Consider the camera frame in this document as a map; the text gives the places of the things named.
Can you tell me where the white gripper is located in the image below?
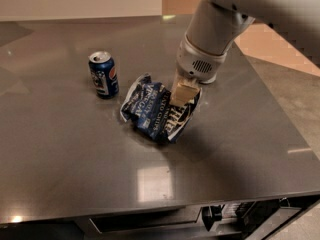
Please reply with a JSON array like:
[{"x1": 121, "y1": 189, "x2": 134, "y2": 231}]
[{"x1": 170, "y1": 36, "x2": 227, "y2": 107}]

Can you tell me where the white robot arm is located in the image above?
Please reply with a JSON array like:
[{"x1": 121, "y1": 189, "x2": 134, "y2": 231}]
[{"x1": 170, "y1": 0, "x2": 320, "y2": 107}]

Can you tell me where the blue kettle chip bag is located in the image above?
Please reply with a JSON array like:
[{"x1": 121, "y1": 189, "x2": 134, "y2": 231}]
[{"x1": 120, "y1": 73, "x2": 201, "y2": 143}]

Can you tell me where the blue pepsi can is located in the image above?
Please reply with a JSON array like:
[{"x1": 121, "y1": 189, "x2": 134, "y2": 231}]
[{"x1": 88, "y1": 51, "x2": 119, "y2": 99}]

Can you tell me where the drawer under counter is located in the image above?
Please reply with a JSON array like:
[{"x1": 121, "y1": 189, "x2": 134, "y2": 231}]
[{"x1": 75, "y1": 205, "x2": 202, "y2": 237}]

